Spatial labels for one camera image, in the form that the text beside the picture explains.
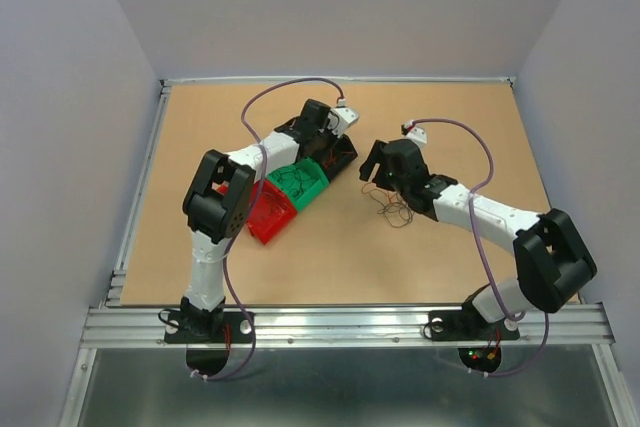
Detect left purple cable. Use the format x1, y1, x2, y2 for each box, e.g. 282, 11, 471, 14
188, 77, 349, 382

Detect aluminium rail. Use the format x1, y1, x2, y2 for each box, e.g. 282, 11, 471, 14
160, 75, 516, 87
80, 304, 615, 349
100, 79, 172, 308

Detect aluminium left rail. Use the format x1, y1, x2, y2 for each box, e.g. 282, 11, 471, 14
100, 79, 172, 308

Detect black thin wire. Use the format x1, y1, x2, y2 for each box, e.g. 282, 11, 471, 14
273, 164, 319, 201

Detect black plastic bin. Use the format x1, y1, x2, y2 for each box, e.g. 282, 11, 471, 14
317, 135, 358, 183

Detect aluminium back rail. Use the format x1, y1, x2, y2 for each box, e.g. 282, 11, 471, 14
160, 75, 516, 87

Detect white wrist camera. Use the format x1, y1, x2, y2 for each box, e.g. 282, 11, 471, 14
401, 120, 428, 148
331, 106, 360, 137

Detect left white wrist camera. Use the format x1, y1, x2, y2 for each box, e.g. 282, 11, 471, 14
331, 106, 360, 137

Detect aluminium front rail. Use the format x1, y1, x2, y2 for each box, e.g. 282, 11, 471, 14
80, 304, 615, 349

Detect orange thin wire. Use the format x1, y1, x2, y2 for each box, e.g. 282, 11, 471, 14
322, 144, 354, 171

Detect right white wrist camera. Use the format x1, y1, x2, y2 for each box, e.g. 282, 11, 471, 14
401, 120, 428, 148

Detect green plastic bin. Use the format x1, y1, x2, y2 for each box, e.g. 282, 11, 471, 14
267, 158, 329, 212

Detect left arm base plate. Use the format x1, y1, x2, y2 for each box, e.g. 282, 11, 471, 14
157, 308, 252, 345

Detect wires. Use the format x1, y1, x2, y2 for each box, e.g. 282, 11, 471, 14
252, 191, 291, 228

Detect wire bundle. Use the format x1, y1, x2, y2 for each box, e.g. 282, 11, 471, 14
361, 184, 416, 229

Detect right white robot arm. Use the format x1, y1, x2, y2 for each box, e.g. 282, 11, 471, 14
359, 139, 597, 339

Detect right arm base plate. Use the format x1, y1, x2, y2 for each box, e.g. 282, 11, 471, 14
422, 302, 520, 342

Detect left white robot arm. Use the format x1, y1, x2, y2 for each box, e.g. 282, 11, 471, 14
174, 99, 359, 341

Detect red plastic bin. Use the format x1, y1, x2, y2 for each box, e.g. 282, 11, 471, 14
246, 179, 297, 245

